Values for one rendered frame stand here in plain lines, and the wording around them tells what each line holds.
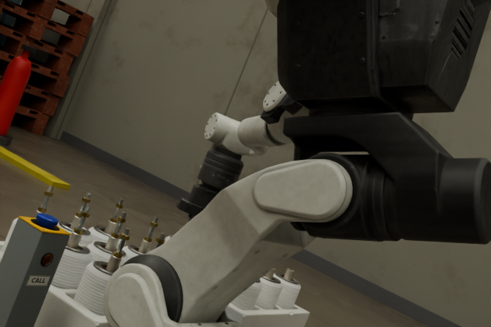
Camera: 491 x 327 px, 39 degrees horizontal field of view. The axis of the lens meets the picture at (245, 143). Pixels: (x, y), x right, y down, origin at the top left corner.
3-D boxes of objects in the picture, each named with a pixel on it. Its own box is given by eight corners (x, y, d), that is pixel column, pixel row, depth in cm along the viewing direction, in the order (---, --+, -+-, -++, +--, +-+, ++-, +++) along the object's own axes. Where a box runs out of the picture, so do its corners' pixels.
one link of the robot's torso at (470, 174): (498, 249, 94) (501, 123, 98) (476, 241, 84) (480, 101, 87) (314, 239, 109) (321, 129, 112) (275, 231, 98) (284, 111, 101)
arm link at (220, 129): (245, 179, 154) (264, 131, 154) (204, 163, 150) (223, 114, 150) (227, 168, 165) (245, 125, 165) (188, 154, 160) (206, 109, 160)
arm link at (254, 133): (264, 158, 148) (313, 152, 131) (227, 131, 144) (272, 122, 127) (286, 117, 151) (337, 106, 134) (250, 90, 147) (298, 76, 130)
